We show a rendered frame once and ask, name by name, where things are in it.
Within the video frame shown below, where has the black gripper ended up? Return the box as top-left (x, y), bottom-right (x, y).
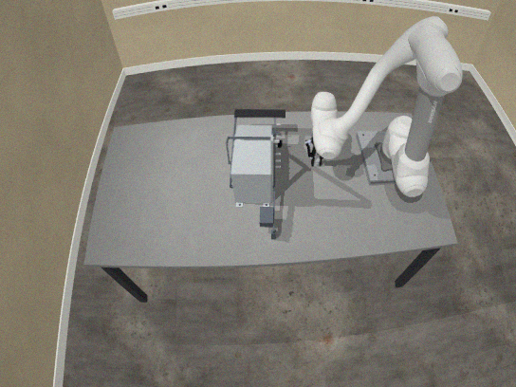
top-left (305, 134), bottom-right (323, 166)

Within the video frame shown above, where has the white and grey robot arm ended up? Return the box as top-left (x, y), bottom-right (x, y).
top-left (311, 16), bottom-right (463, 197)

